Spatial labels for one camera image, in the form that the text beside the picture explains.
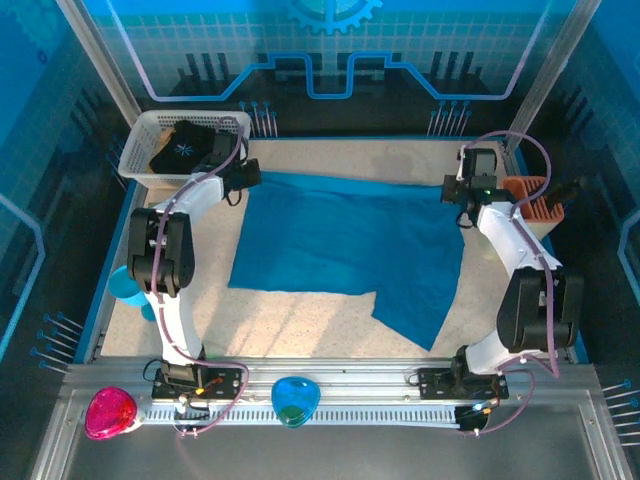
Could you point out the blue t-shirt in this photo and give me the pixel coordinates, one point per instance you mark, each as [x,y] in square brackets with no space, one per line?
[350,240]

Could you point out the aluminium frame post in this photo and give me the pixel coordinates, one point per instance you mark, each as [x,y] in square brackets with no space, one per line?
[550,65]
[100,55]

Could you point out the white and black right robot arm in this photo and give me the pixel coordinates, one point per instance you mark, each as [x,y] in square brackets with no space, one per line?
[515,250]

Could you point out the white perforated plastic basket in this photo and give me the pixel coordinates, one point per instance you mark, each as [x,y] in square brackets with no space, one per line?
[135,150]

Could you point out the tan folded cloth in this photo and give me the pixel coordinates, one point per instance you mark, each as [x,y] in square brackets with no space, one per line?
[164,136]

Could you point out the cream holder with terracotta insert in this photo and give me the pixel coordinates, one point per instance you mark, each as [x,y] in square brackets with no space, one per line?
[520,192]

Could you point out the black t-shirt with snowflake print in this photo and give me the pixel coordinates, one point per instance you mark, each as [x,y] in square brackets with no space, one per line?
[182,150]

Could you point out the blue heart-shaped container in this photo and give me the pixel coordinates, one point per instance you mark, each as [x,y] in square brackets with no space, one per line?
[295,397]

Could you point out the blue plastic cup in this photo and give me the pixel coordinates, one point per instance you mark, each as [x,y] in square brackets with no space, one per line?
[125,295]

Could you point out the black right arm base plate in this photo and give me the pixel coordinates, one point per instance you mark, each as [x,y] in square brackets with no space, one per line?
[435,382]

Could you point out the black tool in holder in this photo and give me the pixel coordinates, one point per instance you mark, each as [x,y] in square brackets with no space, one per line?
[567,190]

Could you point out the pink heart-shaped container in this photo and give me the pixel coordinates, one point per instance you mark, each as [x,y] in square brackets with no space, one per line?
[110,412]

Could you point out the aluminium front rail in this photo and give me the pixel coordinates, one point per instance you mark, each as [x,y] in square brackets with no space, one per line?
[350,372]

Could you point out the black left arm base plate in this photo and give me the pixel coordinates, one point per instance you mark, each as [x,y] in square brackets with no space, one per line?
[225,382]

